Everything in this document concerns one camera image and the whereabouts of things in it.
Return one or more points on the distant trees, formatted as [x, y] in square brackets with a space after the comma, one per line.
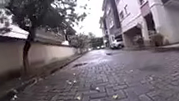
[79, 41]

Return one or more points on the white car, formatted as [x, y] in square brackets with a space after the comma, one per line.
[117, 44]

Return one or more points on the white and dark building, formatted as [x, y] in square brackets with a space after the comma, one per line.
[111, 19]

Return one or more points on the wet grey brick road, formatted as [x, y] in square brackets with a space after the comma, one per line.
[121, 79]

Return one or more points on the dark kerb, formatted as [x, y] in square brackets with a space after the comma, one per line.
[51, 72]

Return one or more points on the scattered fallen leaves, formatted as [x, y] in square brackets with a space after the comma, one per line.
[115, 96]

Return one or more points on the leafy tree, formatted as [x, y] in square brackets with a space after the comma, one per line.
[27, 55]

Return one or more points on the green bush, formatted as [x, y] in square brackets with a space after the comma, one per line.
[157, 39]

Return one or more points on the white building with dark panels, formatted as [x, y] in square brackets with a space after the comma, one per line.
[164, 22]

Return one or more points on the dirt verge strip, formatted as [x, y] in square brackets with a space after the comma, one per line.
[14, 80]

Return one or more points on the beige boundary wall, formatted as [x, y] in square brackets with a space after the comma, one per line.
[1, 59]

